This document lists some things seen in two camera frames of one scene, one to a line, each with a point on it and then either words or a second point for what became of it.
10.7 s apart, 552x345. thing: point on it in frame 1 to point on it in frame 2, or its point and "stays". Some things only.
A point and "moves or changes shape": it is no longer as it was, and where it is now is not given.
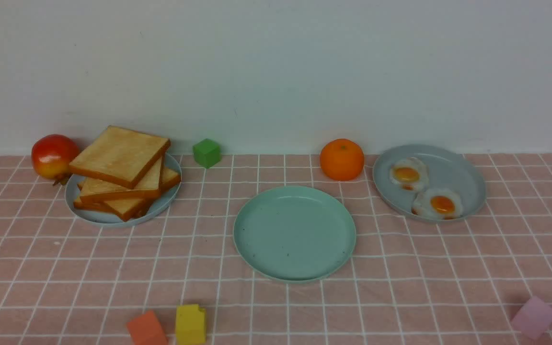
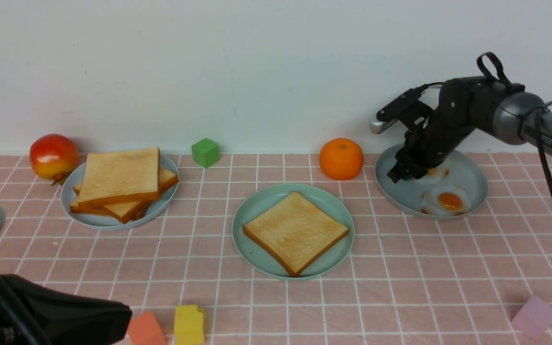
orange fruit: (341, 159) stays
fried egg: (410, 174) moves or changes shape
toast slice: (120, 156) to (295, 232)
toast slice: (80, 185) to (166, 178)
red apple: (51, 155) stays
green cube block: (207, 153) stays
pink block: (535, 317) stays
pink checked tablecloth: (40, 275) stays
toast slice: (149, 186) stays
